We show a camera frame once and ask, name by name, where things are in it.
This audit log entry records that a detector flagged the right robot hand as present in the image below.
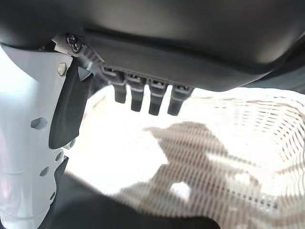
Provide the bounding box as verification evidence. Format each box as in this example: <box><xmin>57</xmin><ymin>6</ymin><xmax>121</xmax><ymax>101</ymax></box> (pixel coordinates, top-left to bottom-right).
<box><xmin>0</xmin><ymin>0</ymin><xmax>305</xmax><ymax>229</ymax></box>

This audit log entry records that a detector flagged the white wicker basket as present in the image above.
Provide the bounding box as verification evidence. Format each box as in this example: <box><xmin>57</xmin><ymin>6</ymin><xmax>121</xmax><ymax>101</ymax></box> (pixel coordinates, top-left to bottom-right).
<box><xmin>64</xmin><ymin>85</ymin><xmax>305</xmax><ymax>229</ymax></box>

